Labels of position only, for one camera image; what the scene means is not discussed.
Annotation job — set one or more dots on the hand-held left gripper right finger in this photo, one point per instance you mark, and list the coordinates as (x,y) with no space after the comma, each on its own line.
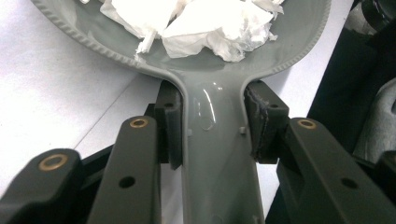
(267,124)

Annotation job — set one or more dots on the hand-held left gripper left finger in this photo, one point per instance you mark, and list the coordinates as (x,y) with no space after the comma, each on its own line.
(169,124)

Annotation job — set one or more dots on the grey dustpan with orange lip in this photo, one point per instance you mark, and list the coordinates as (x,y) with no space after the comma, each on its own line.
(218,155)

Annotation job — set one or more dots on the pile of white tissue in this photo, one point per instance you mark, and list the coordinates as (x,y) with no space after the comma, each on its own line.
(218,25)

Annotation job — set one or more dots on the grey fabric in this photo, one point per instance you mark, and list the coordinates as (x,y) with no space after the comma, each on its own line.
(378,124)

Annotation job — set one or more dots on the black round object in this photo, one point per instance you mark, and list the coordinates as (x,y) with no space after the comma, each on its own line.
(376,12)

